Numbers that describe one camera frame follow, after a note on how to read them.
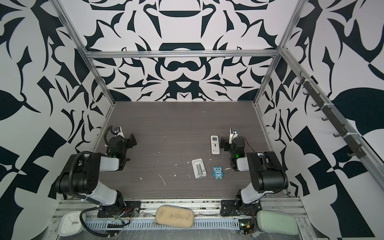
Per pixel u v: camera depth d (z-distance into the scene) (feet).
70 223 2.22
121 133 2.72
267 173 1.54
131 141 2.83
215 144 3.10
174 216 2.25
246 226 2.33
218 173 2.78
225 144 2.80
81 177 1.48
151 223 2.33
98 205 1.87
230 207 2.43
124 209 2.38
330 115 1.80
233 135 2.66
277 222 2.35
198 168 2.84
